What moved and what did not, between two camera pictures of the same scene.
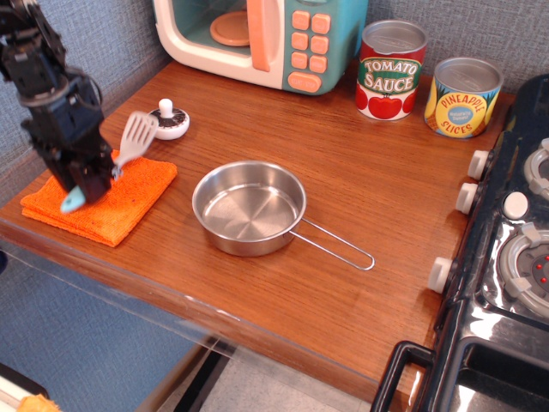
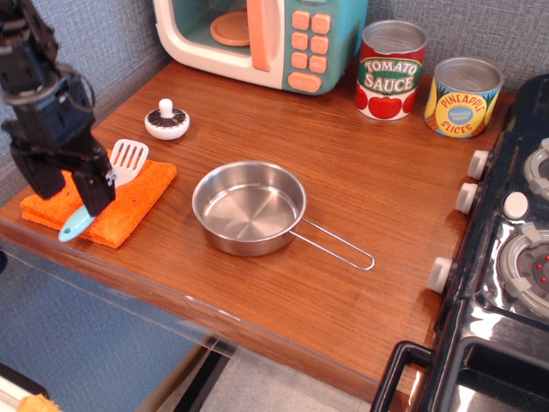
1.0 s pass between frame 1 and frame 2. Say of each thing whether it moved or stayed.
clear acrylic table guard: stayed
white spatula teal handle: moved
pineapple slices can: stayed
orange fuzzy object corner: stayed
